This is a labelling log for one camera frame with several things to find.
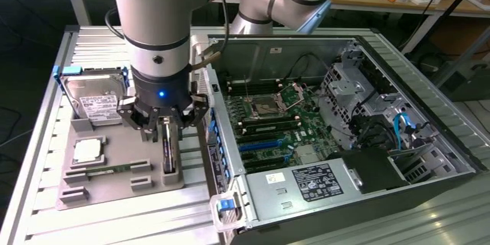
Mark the metal drive cage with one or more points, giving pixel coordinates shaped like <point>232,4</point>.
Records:
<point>345,84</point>

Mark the black RAM stick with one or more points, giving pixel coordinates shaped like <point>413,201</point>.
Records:
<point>268,126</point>

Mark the socket locking lever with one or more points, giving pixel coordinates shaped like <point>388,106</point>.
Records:
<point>248,90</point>

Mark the CPU socket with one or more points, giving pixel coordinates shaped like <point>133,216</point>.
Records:
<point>265,107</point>

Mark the metal socket cover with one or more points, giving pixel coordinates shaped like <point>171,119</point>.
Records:
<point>294,94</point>

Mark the grey parts rack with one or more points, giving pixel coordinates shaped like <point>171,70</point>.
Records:
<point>115,187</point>

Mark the silver CPU chip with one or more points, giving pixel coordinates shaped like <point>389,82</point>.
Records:
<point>89,150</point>

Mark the grey power supply unit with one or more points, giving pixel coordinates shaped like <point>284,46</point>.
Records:
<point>306,182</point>

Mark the black air shroud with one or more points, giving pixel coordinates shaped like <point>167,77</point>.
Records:
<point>372,167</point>

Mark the black open PC case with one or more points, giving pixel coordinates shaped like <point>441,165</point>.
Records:
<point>382,213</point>

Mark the green RAM stick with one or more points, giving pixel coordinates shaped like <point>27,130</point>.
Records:
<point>109,169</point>

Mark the long PCIe expansion slot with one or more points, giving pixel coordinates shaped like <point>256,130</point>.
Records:
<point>261,145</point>
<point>266,156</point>
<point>268,164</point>

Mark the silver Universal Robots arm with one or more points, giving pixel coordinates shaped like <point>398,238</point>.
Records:
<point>153,27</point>

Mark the blue card retention bar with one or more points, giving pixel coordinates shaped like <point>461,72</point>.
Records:
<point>214,124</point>

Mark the green motherboard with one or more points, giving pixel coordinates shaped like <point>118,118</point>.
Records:
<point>306,118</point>

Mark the black equipment box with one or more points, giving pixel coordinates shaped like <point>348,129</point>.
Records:
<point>466,84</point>

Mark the clear latch with blue tab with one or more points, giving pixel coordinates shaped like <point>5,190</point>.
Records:
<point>223,206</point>

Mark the metal disk bay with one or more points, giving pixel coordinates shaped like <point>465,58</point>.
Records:
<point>417,170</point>

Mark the Nvidia Quadro graphics card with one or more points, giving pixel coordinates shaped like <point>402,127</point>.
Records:
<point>170,156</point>

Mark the silver chipset heatsink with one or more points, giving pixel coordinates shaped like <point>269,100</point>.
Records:
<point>306,154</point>

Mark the silver hard disk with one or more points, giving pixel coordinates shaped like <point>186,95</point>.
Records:
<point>95,98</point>

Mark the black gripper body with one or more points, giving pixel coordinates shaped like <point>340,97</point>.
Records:
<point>161,90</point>

